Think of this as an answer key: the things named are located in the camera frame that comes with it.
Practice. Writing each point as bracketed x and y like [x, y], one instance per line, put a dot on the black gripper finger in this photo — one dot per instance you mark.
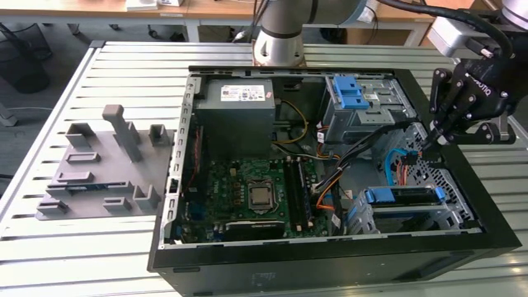
[440, 92]
[487, 134]

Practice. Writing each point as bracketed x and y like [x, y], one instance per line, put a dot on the hard disk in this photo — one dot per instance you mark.
[381, 195]

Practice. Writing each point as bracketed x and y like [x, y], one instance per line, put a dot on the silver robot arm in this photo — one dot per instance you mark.
[280, 18]

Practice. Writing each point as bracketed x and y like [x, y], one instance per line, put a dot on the grey metal disk bay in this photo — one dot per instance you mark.
[412, 212]

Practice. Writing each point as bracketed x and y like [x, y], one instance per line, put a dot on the grey metal drive cage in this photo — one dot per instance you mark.
[373, 119]

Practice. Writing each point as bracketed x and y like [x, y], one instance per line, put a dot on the blue plastic drive carrier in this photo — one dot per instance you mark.
[351, 92]

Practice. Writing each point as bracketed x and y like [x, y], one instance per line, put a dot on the black RAM stick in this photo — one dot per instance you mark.
[305, 198]

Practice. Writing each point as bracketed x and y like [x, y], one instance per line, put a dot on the grey power supply unit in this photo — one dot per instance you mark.
[235, 130]

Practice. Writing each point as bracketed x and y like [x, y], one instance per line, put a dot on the silver CPU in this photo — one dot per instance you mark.
[260, 195]

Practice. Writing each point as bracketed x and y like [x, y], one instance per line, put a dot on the CPU socket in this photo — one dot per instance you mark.
[260, 211]

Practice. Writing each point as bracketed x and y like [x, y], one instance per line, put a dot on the green motherboard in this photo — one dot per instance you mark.
[224, 173]

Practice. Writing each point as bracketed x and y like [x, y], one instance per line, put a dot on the black graphics card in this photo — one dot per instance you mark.
[253, 230]

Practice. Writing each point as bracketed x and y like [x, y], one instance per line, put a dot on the black PC case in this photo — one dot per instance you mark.
[288, 269]

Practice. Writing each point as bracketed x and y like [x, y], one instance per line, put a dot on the white box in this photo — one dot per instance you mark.
[141, 4]

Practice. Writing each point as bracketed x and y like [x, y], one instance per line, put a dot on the grey parts rack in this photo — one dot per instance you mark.
[111, 173]

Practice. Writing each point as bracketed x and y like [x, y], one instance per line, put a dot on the wooden desk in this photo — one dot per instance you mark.
[103, 7]

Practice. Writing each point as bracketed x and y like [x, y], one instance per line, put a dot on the grey stand foot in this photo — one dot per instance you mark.
[7, 119]

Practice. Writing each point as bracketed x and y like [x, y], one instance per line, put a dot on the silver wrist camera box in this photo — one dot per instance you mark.
[449, 37]

